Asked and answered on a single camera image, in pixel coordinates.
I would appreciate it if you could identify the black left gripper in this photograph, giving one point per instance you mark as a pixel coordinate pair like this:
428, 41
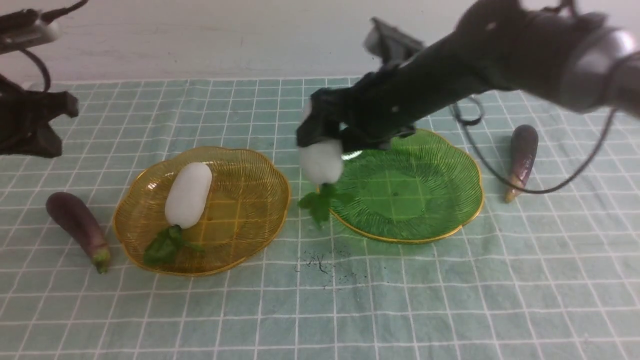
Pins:
25, 117

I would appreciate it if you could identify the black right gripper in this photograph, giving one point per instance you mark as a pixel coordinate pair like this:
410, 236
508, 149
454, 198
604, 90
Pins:
353, 116

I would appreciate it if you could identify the white radish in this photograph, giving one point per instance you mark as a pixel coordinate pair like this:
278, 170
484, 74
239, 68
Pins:
185, 204
322, 164

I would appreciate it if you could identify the purple eggplant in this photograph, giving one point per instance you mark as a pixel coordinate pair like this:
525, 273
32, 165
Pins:
72, 215
523, 152

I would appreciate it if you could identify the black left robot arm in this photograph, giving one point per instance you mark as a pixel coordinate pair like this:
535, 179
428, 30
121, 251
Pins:
27, 28

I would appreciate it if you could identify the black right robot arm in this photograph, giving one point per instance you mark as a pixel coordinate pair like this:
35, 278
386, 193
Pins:
576, 62

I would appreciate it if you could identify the green transparent plastic plate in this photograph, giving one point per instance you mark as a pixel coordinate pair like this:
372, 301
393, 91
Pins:
420, 190

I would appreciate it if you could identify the yellow transparent plastic plate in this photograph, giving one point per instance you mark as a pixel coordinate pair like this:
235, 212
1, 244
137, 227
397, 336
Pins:
245, 209

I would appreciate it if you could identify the green checkered tablecloth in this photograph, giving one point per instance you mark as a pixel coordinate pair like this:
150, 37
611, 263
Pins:
551, 277

